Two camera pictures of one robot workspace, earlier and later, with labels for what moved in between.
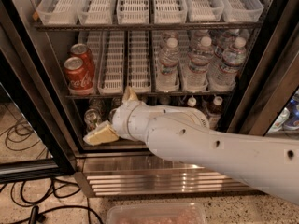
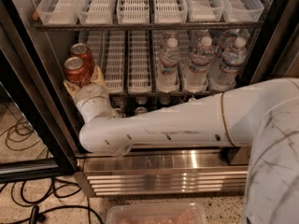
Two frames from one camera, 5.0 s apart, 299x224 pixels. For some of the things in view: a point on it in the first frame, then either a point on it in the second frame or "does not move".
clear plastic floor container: [157, 213] does not move
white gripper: [121, 120] -> [88, 93]
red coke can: [82, 51] does not move
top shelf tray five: [204, 3] does not move
